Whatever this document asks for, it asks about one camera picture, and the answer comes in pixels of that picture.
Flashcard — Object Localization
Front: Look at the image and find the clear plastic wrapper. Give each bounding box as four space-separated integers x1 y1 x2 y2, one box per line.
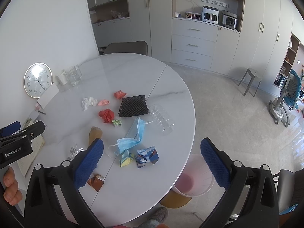
67 144 85 161

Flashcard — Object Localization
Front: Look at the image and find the brown snack wrapper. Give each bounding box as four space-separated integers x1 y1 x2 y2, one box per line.
87 173 105 192

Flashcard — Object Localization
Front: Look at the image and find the blue yellow paper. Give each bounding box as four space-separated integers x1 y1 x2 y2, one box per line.
120 149 135 167

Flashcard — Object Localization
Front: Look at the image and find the blue surgical face mask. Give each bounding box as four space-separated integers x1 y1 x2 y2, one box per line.
107 117 152 159

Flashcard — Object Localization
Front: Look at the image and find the green white paper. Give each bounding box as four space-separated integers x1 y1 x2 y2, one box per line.
112 119 122 127

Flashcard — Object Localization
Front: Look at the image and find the red paper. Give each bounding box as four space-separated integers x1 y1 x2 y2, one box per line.
98 109 115 123

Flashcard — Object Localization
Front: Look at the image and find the white tissue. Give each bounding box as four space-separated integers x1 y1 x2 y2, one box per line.
81 97 98 111

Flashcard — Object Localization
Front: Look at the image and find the blue patterned paper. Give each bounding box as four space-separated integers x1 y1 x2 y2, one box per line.
135 146 159 168

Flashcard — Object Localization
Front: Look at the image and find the pink paper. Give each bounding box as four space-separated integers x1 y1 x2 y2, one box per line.
97 99 110 106

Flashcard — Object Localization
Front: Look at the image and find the black foam mesh sleeve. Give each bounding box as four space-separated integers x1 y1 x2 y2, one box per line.
118 95 149 117

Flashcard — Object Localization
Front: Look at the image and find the orange-red wrapper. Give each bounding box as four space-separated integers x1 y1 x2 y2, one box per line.
113 90 127 99

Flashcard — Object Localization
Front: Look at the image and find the clear plastic tray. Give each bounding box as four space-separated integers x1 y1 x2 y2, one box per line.
149 104 175 135

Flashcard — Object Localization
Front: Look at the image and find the person's left hand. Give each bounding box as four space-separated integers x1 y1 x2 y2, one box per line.
3 167 23 206

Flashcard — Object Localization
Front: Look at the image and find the yellow round stool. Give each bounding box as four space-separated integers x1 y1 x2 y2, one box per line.
159 190 192 209

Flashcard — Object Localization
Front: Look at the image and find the white box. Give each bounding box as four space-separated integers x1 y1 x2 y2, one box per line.
37 83 59 109

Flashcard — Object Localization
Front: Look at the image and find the white ceramic mug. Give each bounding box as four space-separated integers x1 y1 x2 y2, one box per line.
56 70 69 86

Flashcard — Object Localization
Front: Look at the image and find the grey fuzzy slipper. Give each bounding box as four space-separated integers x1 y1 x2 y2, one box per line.
145 207 169 227

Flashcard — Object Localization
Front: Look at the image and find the clear glass container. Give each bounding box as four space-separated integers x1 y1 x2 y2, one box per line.
65 65 82 86

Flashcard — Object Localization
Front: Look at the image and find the grey metal stool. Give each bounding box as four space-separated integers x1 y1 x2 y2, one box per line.
237 68 262 97

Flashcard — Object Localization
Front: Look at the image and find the blue child high chair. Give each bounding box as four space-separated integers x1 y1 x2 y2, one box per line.
269 70 301 128

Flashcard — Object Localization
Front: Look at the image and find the wooden bookshelf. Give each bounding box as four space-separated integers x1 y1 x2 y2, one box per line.
273 34 303 89

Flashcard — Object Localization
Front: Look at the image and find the grey dining chair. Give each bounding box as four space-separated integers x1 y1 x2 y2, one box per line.
104 41 148 56

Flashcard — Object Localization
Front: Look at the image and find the white drawer cabinet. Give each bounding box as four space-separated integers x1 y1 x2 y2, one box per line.
171 19 219 70

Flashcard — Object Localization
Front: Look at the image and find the silver toaster oven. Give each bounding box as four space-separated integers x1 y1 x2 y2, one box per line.
222 10 238 30

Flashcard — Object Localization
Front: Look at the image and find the white countertop appliance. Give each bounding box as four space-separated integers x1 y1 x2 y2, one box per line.
202 6 219 24

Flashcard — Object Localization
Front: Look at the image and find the white round wall clock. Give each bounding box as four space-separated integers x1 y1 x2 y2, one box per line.
23 62 53 99

